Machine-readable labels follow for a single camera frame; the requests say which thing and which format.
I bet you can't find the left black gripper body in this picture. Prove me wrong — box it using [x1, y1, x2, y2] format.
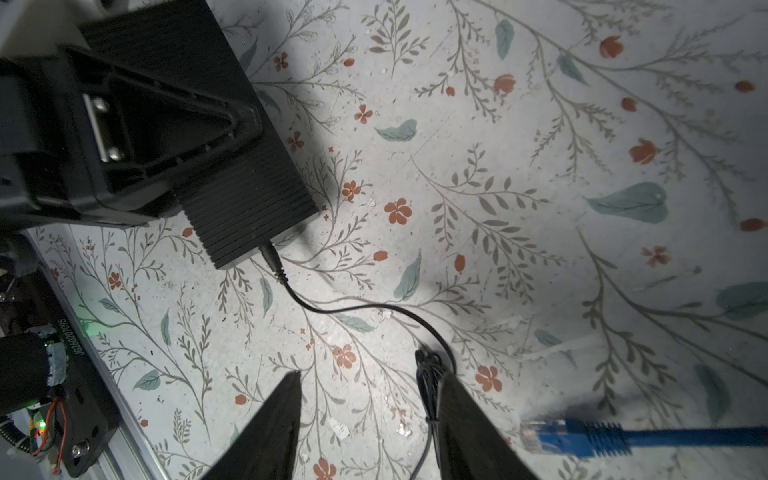
[1, 56, 96, 231]

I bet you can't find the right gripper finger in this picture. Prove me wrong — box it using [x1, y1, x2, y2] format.
[203, 371, 302, 480]
[436, 373, 537, 480]

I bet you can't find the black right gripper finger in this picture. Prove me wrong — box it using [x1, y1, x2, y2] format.
[58, 46, 263, 210]

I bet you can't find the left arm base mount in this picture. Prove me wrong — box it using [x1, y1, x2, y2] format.
[22, 333, 120, 478]

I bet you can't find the blue ethernet cable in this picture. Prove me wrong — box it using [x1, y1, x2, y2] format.
[520, 418, 768, 460]

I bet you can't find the large black power adapter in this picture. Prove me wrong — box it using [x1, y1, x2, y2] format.
[259, 241, 458, 480]

